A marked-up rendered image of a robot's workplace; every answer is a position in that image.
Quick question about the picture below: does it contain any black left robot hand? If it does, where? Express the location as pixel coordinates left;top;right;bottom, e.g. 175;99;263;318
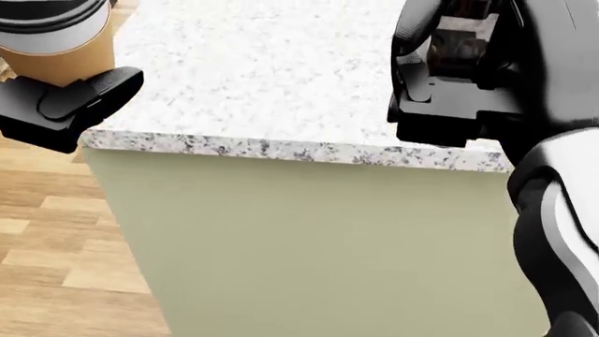
0;66;145;154

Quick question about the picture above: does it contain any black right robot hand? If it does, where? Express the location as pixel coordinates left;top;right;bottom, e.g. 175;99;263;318
387;0;562;149

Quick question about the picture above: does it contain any brown paper coffee cup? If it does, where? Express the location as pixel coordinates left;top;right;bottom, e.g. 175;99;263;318
0;0;117;89

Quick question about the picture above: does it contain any granite top green counter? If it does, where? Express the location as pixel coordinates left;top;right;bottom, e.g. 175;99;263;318
78;0;551;337

